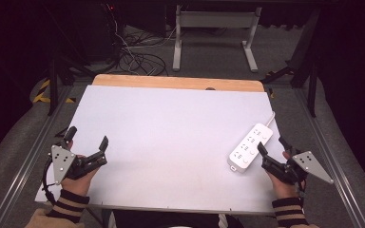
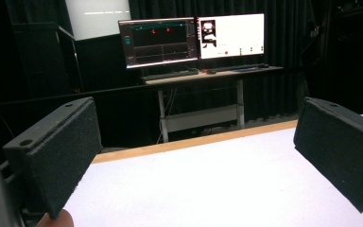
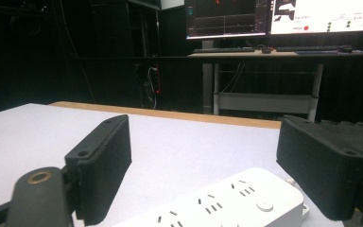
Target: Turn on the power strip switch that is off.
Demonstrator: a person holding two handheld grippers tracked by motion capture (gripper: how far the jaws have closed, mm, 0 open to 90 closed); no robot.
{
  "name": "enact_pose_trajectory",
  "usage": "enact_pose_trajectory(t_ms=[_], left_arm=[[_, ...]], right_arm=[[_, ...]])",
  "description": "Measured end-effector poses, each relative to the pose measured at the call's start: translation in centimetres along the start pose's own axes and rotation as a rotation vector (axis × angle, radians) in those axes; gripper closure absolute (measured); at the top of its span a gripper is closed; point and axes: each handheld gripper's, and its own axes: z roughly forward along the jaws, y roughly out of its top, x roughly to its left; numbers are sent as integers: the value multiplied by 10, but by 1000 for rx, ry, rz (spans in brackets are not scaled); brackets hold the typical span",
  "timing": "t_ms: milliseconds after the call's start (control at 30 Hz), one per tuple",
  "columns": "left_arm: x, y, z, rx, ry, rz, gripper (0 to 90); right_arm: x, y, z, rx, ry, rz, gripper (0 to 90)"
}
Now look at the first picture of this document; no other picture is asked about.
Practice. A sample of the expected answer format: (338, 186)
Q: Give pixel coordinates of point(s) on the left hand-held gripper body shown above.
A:
(62, 161)

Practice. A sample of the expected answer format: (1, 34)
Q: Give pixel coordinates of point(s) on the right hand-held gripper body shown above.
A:
(310, 163)

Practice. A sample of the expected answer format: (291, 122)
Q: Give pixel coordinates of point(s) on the white power strip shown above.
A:
(250, 147)

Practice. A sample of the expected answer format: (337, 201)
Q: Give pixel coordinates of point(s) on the person's left hand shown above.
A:
(77, 185)

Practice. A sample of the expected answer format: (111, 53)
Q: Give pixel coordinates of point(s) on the person's right hand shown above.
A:
(283, 190)

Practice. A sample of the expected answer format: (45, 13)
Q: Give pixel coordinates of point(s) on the yellow black hazard tape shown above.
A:
(42, 95)

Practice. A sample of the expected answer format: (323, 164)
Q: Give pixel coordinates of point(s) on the black metal stand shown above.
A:
(310, 79)
(53, 85)

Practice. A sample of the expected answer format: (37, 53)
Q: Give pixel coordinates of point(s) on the person's dark trousers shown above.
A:
(171, 220)

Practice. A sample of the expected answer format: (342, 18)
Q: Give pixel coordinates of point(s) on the black equipment cabinet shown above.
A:
(98, 31)

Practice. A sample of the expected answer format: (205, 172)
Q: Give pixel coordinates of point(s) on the aluminium floor rail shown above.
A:
(28, 164)
(329, 164)

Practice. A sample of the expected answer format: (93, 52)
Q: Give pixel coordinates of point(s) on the white metal table frame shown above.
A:
(214, 19)

